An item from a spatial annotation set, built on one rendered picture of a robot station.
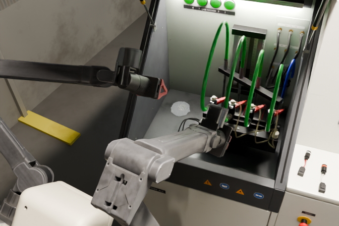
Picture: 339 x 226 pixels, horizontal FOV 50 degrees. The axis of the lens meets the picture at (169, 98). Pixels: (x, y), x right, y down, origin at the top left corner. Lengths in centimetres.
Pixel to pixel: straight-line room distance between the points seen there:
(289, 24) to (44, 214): 117
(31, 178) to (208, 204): 84
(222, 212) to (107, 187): 109
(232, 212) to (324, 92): 64
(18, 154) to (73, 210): 31
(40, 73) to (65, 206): 42
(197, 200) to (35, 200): 89
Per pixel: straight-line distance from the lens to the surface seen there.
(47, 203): 94
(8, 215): 117
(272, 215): 161
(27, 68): 116
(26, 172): 113
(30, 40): 309
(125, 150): 65
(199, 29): 170
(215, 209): 170
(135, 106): 156
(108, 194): 65
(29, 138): 309
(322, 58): 141
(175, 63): 186
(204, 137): 93
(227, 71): 167
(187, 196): 168
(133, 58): 110
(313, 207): 152
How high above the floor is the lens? 214
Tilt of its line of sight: 43 degrees down
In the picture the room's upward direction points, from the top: 3 degrees counter-clockwise
